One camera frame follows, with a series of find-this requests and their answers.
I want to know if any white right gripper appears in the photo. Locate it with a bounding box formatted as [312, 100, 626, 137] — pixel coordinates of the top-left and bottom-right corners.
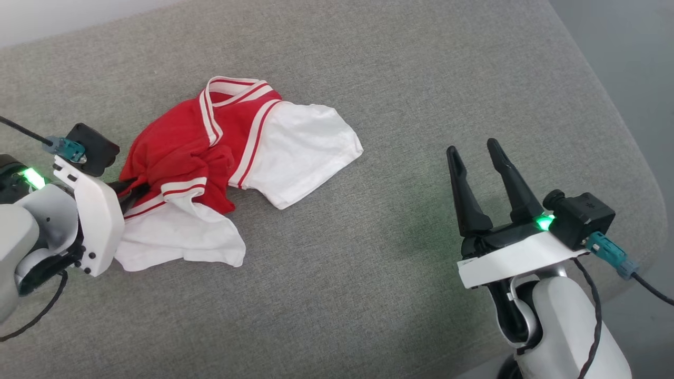
[446, 138, 590, 289]

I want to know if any teal left camera connector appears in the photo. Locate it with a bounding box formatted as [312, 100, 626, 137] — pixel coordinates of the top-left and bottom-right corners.
[42, 136, 87, 163]

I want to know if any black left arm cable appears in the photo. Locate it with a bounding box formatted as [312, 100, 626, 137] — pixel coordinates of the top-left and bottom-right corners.
[0, 270, 69, 342]

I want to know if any black camera cable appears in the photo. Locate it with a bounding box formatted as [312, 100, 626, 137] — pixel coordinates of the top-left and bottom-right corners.
[630, 271, 674, 306]
[0, 115, 53, 146]

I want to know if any black left camera cable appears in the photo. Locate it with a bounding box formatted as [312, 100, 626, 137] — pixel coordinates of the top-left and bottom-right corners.
[0, 115, 53, 146]

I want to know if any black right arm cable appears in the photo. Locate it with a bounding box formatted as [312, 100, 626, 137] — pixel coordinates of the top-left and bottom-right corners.
[571, 257, 604, 379]

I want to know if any red and white jersey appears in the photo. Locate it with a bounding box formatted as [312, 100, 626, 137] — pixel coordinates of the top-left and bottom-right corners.
[114, 76, 364, 272]

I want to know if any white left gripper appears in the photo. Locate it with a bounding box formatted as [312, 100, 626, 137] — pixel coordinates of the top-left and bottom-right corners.
[52, 155, 149, 277]

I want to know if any teal right camera connector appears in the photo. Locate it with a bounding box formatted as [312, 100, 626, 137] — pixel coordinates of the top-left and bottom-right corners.
[585, 231, 641, 281]

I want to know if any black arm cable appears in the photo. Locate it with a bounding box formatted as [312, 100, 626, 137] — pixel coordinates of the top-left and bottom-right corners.
[0, 270, 69, 342]
[571, 257, 604, 379]

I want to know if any grey fabric sofa cushion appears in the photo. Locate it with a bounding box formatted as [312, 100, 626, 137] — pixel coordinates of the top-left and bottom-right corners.
[0, 0, 669, 379]

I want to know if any teal camera connector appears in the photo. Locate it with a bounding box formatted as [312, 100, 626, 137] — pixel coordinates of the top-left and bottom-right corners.
[42, 136, 87, 163]
[585, 231, 641, 281]

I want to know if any black right camera cable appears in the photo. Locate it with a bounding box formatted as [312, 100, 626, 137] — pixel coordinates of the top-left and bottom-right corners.
[630, 271, 674, 306]

